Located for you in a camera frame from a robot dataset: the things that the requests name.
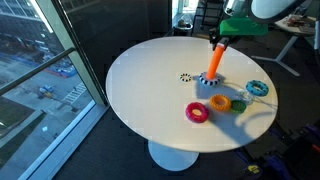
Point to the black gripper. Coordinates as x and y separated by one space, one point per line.
233 38

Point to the round black bin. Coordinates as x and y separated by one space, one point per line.
182 28

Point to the white office desk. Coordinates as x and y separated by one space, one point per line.
286 46

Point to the clutter of papers on desk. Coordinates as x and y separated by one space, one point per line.
301 22

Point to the grey window mullion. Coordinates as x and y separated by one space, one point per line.
83 66

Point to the grey window handrail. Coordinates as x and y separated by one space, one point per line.
33 70

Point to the black metal frame cart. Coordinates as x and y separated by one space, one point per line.
210 13

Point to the white round table pedestal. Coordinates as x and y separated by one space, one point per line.
173 160

